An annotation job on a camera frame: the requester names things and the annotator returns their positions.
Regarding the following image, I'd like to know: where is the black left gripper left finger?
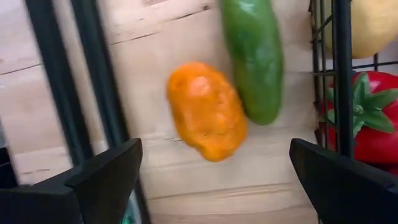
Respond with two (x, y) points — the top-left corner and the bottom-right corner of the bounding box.
(0, 138), (144, 224)

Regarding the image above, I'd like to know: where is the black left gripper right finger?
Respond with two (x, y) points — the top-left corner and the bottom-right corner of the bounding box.
(289, 138), (398, 224)

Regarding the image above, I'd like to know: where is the red tomato with green calyx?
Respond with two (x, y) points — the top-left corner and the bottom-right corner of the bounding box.
(319, 70), (398, 175)

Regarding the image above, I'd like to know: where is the black wire basket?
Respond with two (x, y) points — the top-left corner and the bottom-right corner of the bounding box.
(307, 0), (398, 175)

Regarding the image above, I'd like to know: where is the green toy cucumber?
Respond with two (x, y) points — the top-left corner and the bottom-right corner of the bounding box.
(219, 0), (285, 126)

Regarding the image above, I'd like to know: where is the pale yellow oval toy fruit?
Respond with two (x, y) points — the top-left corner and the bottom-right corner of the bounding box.
(323, 0), (398, 60)

